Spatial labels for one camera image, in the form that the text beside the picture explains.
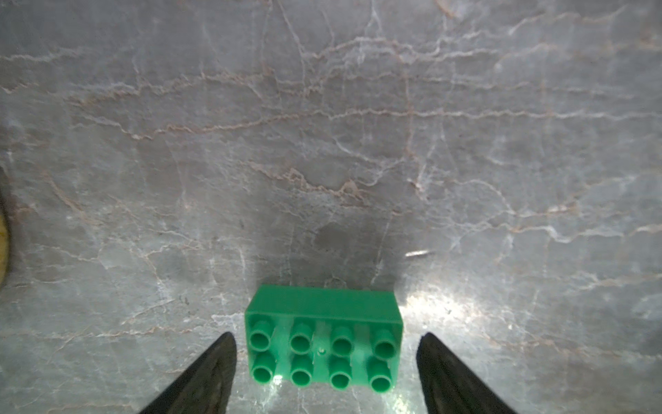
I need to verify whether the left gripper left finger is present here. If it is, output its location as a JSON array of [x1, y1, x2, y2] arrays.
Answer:
[[140, 332, 237, 414]]

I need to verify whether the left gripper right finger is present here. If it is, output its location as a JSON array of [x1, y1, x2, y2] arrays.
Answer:
[[417, 332, 515, 414]]

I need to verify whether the green lego plate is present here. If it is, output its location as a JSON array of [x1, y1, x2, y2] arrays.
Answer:
[[245, 285, 404, 393]]

